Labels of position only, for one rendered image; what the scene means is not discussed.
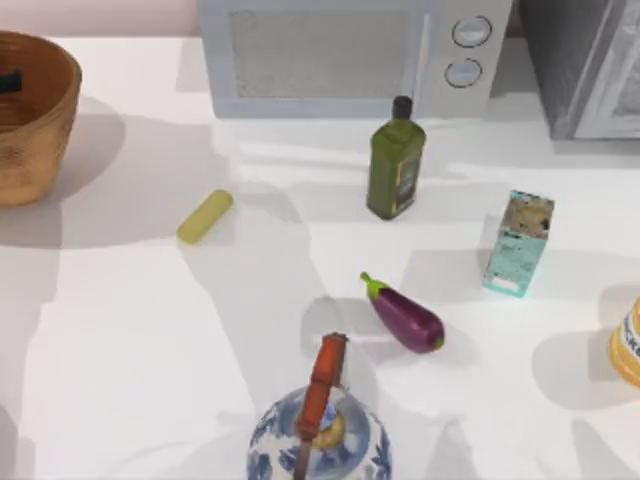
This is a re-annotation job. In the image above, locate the green oil bottle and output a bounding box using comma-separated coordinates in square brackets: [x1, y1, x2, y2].
[366, 95, 428, 222]

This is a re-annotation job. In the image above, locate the purple eggplant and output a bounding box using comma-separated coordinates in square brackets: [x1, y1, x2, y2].
[359, 271, 446, 355]

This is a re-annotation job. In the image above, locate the yellow green bar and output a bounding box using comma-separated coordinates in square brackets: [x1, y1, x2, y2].
[176, 188, 235, 247]

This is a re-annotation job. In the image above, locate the pale microwave oven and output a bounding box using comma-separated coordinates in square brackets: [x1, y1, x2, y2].
[195, 0, 516, 121]

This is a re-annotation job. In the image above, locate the blue and white teapot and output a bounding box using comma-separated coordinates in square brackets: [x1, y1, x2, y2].
[246, 332, 393, 480]

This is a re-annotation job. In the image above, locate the teal and white carton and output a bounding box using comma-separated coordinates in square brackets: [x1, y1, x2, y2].
[482, 189, 556, 300]

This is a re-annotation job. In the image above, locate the round microwave knob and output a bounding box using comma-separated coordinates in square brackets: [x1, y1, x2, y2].
[451, 15, 493, 47]
[444, 57, 485, 90]

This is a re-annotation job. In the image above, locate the brown woven basket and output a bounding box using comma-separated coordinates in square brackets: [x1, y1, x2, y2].
[0, 31, 83, 208]

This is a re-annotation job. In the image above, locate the orange container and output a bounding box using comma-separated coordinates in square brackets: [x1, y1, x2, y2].
[607, 295, 640, 387]

